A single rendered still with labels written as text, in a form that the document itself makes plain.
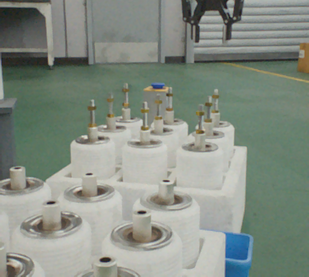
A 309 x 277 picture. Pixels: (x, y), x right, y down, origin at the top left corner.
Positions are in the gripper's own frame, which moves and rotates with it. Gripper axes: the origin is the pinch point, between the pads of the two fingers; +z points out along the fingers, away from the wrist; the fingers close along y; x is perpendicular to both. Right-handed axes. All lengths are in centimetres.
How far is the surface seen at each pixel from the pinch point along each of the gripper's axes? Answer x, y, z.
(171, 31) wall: 467, -248, 5
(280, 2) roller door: 555, -133, -29
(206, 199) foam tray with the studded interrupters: -18.2, 7.5, 30.2
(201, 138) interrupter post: -12.2, 3.8, 19.8
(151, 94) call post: 19.6, -26.1, 16.9
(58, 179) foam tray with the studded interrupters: -25.2, -23.1, 29.1
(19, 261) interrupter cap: -65, 6, 22
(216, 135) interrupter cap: -0.5, 2.4, 21.7
